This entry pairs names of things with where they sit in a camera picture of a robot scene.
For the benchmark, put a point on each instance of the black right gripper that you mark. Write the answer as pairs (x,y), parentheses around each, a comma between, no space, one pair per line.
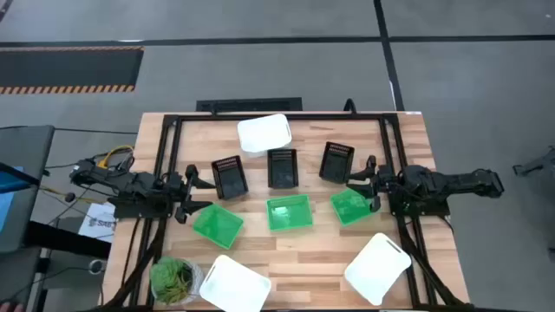
(383,184)

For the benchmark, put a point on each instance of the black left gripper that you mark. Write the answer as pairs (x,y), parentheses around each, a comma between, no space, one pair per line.
(175,190)

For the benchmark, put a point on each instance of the green plastic basket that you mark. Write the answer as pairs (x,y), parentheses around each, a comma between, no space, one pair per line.
(217,227)
(289,213)
(349,208)

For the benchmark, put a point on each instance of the black plastic basket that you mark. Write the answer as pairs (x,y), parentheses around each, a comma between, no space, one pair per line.
(336,164)
(282,170)
(230,180)

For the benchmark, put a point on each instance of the white plastic basket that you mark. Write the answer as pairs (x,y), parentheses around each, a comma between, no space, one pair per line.
(376,268)
(264,132)
(234,286)

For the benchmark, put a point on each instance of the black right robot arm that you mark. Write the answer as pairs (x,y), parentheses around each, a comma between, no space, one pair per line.
(451,182)

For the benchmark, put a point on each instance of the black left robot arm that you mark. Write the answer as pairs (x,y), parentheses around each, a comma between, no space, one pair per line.
(126,182)

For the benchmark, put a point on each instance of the white ribbed plant pot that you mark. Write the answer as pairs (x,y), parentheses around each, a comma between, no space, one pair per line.
(198,277)

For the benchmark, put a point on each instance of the green succulent plant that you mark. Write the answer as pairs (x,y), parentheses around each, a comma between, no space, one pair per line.
(171,279)

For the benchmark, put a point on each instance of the white printed paper sheet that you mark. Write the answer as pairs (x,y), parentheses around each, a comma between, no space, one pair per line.
(99,223)

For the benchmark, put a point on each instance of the black perforated bar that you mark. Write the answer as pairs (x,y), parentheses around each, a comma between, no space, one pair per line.
(249,105)

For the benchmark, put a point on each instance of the black round knob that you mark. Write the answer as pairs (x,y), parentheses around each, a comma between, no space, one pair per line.
(69,197)

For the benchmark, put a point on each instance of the black bench beam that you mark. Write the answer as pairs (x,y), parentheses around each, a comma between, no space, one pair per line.
(65,238)

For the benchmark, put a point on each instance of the black hazard-striped floor mat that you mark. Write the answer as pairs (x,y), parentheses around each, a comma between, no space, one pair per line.
(65,67)

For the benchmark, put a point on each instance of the blue panel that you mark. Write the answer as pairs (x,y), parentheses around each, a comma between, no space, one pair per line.
(5,203)

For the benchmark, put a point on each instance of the person's hand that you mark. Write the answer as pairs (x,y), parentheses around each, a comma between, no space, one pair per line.
(11,308)

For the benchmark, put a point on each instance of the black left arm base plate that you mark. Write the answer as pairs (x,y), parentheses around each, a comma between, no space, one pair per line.
(134,210)

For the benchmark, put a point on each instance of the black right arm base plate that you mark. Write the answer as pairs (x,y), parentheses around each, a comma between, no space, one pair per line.
(427,209)

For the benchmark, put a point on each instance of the black metal table frame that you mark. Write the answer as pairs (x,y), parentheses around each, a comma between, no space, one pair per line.
(208,117)

